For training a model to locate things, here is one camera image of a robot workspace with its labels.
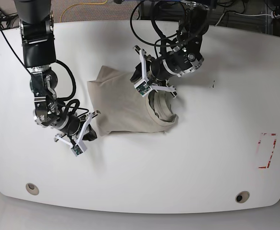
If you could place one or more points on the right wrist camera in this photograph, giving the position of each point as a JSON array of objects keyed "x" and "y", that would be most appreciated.
[{"x": 78, "y": 148}]

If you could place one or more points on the beige T-shirt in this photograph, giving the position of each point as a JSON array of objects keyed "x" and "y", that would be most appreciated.
[{"x": 123, "y": 109}]

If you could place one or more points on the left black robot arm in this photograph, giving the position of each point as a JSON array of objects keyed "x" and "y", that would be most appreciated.
[{"x": 176, "y": 55}]

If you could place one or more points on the red tape rectangle marking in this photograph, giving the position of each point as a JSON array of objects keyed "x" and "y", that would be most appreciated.
[{"x": 265, "y": 150}]

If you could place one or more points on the right table cable grommet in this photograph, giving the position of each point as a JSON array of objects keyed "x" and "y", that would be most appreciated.
[{"x": 242, "y": 197}]

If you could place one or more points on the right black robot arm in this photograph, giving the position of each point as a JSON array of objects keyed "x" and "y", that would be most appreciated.
[{"x": 37, "y": 25}]

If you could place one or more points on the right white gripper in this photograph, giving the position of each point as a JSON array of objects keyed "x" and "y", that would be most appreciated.
[{"x": 77, "y": 129}]

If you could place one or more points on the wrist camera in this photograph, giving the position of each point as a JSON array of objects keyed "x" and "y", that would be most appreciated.
[
  {"x": 78, "y": 148},
  {"x": 143, "y": 88}
]

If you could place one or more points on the left table cable grommet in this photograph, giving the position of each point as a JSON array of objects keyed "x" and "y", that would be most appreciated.
[{"x": 32, "y": 189}]

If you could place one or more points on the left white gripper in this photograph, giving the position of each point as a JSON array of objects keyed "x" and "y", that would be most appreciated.
[{"x": 143, "y": 79}]

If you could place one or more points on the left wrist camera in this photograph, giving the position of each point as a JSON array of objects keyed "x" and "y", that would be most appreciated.
[{"x": 143, "y": 88}]

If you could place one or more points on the table cable grommet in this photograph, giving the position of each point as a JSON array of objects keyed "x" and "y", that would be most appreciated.
[
  {"x": 242, "y": 197},
  {"x": 32, "y": 189}
]

